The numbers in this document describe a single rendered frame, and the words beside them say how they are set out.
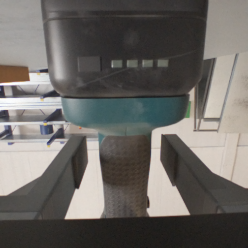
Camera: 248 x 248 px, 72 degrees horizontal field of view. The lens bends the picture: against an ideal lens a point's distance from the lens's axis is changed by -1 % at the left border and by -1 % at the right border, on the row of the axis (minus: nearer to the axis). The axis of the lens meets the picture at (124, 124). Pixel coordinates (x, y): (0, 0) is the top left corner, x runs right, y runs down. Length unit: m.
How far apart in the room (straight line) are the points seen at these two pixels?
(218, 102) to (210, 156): 3.26
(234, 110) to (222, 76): 0.56
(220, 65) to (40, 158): 5.02
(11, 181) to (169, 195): 5.00
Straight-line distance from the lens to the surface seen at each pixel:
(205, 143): 5.68
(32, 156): 5.82
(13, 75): 0.80
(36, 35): 0.20
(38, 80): 4.00
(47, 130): 4.38
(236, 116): 3.06
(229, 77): 2.82
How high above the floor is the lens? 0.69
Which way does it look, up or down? 16 degrees up
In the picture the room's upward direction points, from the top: 179 degrees clockwise
